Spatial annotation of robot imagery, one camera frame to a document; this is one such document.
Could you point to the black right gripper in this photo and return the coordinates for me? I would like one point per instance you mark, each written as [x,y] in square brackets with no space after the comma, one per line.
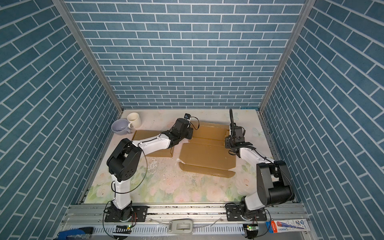
[227,139]

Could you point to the brown cardboard sheet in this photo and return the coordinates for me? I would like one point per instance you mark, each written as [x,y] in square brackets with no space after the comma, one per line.
[206,154]

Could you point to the brown cardboard box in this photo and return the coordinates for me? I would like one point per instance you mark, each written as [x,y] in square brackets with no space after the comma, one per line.
[153,143]

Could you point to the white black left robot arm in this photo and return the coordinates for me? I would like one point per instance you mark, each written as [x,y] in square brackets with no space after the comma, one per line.
[124,161]

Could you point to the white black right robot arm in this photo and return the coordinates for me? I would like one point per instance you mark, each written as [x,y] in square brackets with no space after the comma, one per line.
[273,178]

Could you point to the white red blue tube box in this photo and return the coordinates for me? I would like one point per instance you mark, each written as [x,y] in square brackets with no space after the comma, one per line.
[285,226]

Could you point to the white ceramic mug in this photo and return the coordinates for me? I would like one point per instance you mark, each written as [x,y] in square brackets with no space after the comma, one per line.
[134,120]

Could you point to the lavender speckled ceramic cup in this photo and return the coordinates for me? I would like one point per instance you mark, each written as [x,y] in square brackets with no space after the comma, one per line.
[121,127]

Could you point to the blue tool at bottom left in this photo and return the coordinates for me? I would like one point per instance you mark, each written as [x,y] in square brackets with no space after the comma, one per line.
[76,234]

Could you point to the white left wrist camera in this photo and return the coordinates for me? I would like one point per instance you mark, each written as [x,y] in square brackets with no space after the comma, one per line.
[187,116]

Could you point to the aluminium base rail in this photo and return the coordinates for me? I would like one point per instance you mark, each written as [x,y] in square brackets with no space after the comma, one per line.
[209,219]

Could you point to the grey metal corner post right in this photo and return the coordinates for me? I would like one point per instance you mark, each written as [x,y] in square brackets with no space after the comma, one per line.
[303,16]

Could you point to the grey metal corner post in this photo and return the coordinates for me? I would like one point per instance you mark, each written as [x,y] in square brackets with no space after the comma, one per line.
[81,41]
[303,16]

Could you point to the grey metal corner post left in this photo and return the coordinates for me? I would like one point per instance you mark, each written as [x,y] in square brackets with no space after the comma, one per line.
[81,41]

